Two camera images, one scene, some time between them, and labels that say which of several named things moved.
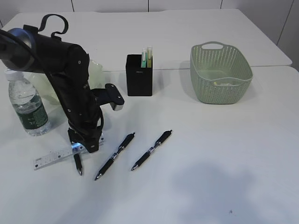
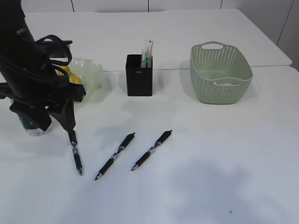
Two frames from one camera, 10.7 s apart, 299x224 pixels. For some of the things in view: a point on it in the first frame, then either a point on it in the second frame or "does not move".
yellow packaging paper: (215, 83) does not move
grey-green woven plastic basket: (221, 74) does not move
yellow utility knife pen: (149, 52) does not move
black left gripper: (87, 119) -> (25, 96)
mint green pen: (144, 63) does not move
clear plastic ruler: (59, 157) -> (146, 53)
